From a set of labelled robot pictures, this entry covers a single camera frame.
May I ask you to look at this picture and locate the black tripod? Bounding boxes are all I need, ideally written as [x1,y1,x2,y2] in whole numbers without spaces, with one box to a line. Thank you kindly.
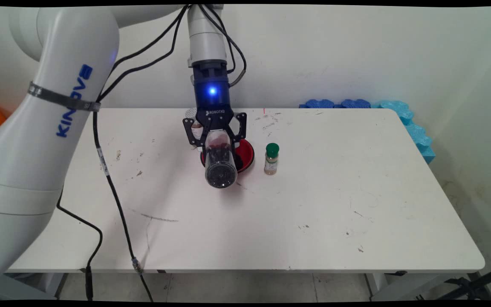
[437,264,491,301]

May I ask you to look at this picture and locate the black cable metal connector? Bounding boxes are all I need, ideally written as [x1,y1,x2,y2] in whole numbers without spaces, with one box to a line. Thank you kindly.
[92,5,247,302]

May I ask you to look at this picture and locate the red bowl black rim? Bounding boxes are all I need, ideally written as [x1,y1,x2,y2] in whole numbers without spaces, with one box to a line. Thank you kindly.
[200,139,255,174]

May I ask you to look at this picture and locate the light blue foam mat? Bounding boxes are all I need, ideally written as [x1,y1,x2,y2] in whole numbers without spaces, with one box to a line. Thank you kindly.
[371,100,436,165]

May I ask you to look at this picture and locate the white perforated lid spice jar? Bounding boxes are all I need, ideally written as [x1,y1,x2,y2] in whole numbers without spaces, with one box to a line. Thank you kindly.
[185,107,203,148]

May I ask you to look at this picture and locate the grey velcro cable strap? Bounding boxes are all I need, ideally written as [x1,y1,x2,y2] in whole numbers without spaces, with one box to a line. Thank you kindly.
[28,82,101,112]

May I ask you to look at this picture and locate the green cap spice bottle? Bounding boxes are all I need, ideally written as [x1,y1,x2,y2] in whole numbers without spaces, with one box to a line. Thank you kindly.
[264,143,280,176]

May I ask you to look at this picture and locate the grey table leg frame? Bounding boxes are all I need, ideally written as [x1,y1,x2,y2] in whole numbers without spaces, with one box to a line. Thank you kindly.
[365,273,480,301]
[0,273,69,301]

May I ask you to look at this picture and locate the black camera cable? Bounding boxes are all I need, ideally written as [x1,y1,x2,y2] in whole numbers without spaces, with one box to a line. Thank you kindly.
[56,5,237,301]

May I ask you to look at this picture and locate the clear plastic jar black seeds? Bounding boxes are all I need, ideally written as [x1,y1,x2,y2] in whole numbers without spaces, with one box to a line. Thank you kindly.
[205,130,238,189]

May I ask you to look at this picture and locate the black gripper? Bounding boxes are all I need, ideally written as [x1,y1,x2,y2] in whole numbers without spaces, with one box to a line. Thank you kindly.
[183,62,247,150]

